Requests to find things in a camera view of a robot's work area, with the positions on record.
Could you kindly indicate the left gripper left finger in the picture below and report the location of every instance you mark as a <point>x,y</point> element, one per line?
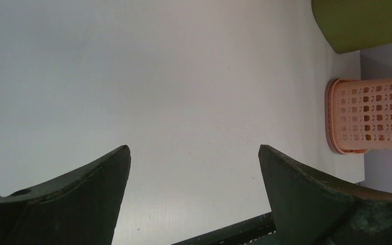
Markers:
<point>78,207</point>

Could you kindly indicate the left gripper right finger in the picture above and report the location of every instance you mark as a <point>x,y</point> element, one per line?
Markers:
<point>310,206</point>

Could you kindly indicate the pink plastic basket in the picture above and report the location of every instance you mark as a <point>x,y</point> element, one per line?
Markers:
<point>358,115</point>

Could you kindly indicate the green mesh waste bin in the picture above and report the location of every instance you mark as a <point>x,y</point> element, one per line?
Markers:
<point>350,26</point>

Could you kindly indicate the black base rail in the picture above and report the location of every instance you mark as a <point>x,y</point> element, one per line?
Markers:
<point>257,230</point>

